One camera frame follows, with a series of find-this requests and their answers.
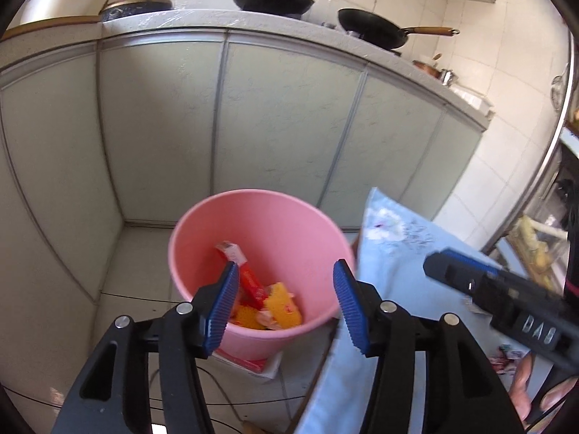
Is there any red cardboard box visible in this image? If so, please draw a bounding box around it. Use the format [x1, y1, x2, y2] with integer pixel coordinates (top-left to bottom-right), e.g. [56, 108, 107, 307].
[216, 241, 268, 311]

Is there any yellow foam fruit net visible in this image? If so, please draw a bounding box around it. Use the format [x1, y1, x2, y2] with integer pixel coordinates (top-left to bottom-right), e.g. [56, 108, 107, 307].
[229, 282, 302, 330]

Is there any colourful paper ball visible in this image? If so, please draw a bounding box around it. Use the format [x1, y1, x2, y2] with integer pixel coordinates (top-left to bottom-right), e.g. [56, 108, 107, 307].
[488, 344, 525, 375]

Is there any pink plastic trash bucket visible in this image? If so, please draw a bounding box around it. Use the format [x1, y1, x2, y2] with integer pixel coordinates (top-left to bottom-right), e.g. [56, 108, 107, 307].
[168, 189, 355, 361]

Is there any grey kitchen cabinet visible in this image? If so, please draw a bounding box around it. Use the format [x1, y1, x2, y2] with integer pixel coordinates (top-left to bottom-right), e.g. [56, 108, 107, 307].
[1, 10, 490, 302]

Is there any person's right hand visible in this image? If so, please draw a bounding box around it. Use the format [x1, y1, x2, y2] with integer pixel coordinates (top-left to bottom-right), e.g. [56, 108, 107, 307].
[508, 352, 578, 428]

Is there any clear glass container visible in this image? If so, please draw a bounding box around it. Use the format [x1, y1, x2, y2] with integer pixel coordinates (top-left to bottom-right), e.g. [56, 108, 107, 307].
[507, 184, 571, 295]

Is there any white leek stalk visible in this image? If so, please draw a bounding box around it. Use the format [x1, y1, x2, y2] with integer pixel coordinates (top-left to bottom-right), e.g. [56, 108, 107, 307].
[528, 218, 568, 240]

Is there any light blue floral tablecloth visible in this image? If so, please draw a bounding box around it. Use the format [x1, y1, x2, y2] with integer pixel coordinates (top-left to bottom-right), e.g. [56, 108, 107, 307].
[295, 188, 528, 433]

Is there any black blender jug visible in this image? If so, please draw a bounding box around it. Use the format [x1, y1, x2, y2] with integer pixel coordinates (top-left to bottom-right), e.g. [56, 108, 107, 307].
[558, 178, 578, 232]

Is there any red box under bucket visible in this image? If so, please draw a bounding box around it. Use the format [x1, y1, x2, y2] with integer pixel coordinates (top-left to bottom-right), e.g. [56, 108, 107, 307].
[212, 350, 283, 380]

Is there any white rectangular dish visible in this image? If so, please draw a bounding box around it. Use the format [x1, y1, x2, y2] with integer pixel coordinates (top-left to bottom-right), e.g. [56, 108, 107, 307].
[449, 83, 496, 120]

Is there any small steel cup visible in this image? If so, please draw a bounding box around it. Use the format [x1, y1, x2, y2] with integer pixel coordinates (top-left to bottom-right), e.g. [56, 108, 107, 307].
[439, 69, 458, 86]

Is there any copper bowl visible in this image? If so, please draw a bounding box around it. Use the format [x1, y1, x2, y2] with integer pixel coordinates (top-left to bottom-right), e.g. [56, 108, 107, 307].
[412, 53, 443, 78]

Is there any steel shelf rack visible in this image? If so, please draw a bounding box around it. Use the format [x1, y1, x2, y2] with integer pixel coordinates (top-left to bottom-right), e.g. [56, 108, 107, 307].
[481, 36, 578, 277]

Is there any white round appliance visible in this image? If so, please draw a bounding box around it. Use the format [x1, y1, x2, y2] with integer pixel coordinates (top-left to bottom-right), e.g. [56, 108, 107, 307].
[9, 0, 93, 29]

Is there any black wooden-handled frying pan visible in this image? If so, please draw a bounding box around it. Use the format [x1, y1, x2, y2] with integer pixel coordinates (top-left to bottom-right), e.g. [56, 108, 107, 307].
[338, 8, 460, 50]

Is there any dark pot with gold handle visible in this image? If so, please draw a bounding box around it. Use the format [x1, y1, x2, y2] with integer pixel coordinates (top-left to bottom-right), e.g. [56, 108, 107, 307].
[99, 0, 173, 22]

